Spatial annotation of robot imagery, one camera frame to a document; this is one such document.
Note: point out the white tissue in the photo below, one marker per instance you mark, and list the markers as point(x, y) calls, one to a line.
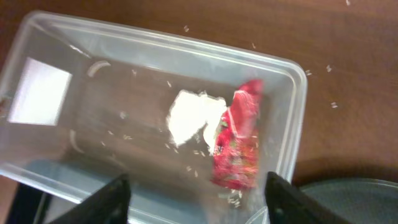
point(191, 112)

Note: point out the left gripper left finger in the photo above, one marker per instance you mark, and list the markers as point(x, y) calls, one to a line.
point(110, 205)

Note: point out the round black tray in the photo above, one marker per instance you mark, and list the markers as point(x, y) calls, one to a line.
point(355, 200)

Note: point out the clear plastic bin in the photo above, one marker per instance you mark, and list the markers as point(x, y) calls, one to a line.
point(84, 101)

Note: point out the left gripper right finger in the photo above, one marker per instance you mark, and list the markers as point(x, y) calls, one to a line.
point(288, 205)

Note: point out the black rectangular tray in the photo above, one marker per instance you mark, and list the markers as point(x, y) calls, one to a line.
point(29, 206)

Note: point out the red snack wrapper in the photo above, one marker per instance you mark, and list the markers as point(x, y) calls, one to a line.
point(236, 153)

